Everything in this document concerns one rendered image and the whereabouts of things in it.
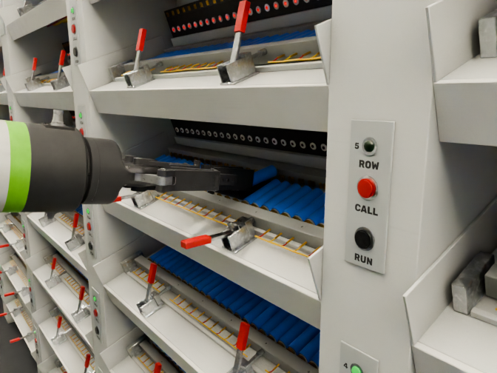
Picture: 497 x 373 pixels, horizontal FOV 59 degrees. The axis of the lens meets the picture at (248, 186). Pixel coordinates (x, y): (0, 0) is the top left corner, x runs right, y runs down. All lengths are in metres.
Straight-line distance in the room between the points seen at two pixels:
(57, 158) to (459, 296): 0.38
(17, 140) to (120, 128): 0.49
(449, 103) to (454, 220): 0.11
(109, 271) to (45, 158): 0.55
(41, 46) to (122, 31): 0.70
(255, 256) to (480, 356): 0.26
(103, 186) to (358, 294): 0.28
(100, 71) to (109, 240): 0.34
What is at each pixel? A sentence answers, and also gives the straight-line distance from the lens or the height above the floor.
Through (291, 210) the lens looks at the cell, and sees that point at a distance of 0.55.
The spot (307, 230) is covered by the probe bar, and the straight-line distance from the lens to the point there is 0.49.
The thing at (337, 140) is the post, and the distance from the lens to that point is 0.38.
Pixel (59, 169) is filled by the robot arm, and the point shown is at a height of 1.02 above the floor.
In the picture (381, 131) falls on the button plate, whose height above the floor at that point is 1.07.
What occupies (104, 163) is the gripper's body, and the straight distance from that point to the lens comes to 0.49.
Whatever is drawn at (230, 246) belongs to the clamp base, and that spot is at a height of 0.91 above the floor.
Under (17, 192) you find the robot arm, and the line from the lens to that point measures 0.46.
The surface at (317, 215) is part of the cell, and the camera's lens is 0.53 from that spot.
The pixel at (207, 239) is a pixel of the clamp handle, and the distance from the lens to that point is 0.52.
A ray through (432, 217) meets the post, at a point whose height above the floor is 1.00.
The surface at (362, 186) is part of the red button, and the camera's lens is 0.36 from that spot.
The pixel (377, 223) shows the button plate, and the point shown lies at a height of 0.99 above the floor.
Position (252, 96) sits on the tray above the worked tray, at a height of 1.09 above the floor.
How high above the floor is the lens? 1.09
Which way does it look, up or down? 12 degrees down
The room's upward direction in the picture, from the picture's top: straight up
